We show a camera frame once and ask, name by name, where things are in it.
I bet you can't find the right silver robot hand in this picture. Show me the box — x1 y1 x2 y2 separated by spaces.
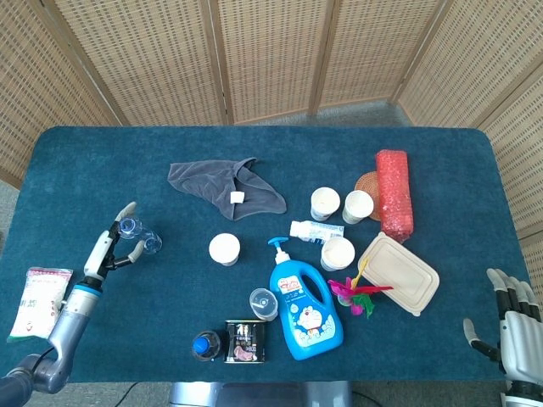
462 267 543 385

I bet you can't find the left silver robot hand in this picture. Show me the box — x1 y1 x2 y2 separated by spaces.
83 201 145 284

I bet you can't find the clear plastic bottle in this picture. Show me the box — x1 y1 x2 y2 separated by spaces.
117 215 164 255

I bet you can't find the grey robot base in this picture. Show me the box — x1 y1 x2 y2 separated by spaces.
168 380 353 407

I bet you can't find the white paper cup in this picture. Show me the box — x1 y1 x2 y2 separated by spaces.
208 233 242 267

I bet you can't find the paper cup green print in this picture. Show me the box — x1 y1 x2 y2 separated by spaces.
341 190 375 225

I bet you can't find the paper cup dark blue flower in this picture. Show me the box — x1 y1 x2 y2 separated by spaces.
310 187 342 221

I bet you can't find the white snack packet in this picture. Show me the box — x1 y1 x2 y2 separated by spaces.
7 266 74 343

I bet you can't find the blue carpet table mat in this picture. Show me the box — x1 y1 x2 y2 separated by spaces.
0 125 543 385

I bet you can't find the grey cloth with white tag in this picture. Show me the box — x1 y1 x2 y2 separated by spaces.
167 157 288 221

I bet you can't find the beige lidded lunch box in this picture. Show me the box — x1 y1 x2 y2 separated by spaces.
357 231 441 317

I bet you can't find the cola bottle with blue cap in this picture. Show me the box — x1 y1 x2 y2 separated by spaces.
191 330 225 362

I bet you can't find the black luncheon meat can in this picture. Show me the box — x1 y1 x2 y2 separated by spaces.
223 319 268 365

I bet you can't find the colourful feather shuttlecock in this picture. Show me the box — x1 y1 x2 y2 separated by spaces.
327 257 395 319

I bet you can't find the beige bottle with clear cap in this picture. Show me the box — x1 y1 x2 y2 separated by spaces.
249 287 279 321

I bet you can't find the red bubble wrap roll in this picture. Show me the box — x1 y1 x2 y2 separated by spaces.
374 148 415 243

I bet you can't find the stack of paper cups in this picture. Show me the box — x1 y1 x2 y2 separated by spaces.
320 236 356 272

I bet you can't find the blue Doraemon detergent bottle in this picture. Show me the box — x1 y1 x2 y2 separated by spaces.
267 236 344 362

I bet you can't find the round woven coaster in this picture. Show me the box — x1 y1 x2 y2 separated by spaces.
355 170 383 222

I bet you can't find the small white plastic bottle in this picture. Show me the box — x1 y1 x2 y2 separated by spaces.
289 220 345 246

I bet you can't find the bamboo folding screen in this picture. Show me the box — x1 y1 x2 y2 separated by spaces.
0 0 543 298

